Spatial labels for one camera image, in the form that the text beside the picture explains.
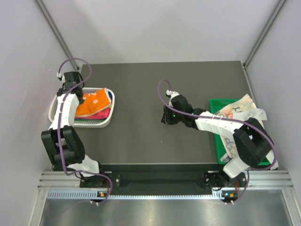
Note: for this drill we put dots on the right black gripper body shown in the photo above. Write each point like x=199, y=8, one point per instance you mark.
x=172, y=118

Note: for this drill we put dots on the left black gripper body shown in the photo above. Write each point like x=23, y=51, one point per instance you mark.
x=81, y=100

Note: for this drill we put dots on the orange white patterned towel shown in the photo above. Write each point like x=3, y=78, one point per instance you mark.
x=94, y=102

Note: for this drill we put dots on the pink microfiber towel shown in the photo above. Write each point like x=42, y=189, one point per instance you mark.
x=104, y=114

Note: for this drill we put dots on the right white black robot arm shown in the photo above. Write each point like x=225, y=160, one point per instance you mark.
x=250, y=139

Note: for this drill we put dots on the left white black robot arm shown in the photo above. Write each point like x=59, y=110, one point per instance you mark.
x=62, y=143

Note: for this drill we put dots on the white perforated basket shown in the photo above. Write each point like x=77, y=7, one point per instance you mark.
x=53, y=106

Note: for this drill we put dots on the green plastic tray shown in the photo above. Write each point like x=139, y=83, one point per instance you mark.
x=239, y=109

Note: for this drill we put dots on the white letter print towel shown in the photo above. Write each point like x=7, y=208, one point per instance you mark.
x=225, y=147

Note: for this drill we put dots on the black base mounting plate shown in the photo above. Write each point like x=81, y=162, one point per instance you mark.
x=202, y=179

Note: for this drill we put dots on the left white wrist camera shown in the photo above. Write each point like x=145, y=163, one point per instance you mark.
x=60, y=77

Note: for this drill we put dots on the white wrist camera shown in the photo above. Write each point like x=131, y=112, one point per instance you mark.
x=171, y=94
x=60, y=77

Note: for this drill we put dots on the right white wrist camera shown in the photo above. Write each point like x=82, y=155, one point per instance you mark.
x=171, y=94

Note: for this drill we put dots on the white slotted cable duct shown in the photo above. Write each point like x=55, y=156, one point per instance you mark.
x=98, y=195

